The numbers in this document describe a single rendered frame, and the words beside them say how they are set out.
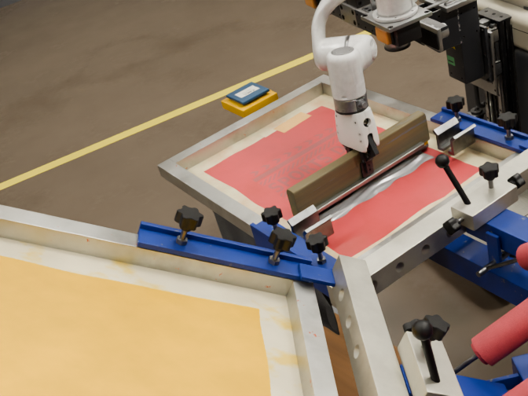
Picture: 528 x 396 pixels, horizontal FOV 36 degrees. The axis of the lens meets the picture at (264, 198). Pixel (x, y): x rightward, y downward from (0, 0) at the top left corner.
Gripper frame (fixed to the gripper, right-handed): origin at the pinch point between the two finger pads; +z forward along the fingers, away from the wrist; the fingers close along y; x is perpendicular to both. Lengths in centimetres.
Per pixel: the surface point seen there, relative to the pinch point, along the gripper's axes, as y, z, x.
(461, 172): -15.1, 4.9, -16.6
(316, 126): 33.8, 4.1, -11.6
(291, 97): 48, 0, -15
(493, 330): -69, -9, 32
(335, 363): 48, 97, -10
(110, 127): 304, 91, -44
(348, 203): -2.6, 5.7, 7.4
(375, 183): -2.4, 4.8, -1.4
